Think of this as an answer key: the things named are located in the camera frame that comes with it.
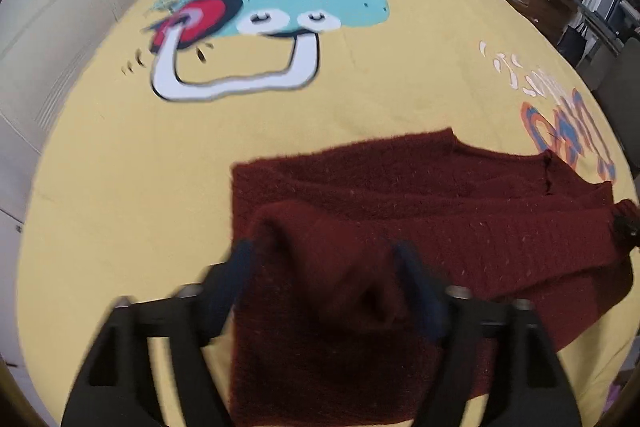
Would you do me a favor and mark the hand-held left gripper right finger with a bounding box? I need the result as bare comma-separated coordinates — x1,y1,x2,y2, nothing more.
392,242,583,427

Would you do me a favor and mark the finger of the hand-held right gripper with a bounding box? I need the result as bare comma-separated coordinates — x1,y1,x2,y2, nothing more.
614,216,640,250

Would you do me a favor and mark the purple cloth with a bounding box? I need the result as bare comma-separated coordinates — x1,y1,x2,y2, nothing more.
607,372,632,408

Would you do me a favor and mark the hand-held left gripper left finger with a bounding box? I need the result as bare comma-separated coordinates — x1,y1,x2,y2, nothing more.
60,239,258,427

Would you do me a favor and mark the dark red knitted sweater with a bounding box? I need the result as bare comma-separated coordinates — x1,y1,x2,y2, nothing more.
227,127,640,427

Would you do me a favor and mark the grey chair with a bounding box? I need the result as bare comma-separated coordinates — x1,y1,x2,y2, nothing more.
585,37,640,178

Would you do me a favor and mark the dark tote bag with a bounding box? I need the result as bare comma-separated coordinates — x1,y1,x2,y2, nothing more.
556,24,588,65

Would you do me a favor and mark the yellow printed bed sheet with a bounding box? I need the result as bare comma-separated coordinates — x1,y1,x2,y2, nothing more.
15,0,640,427

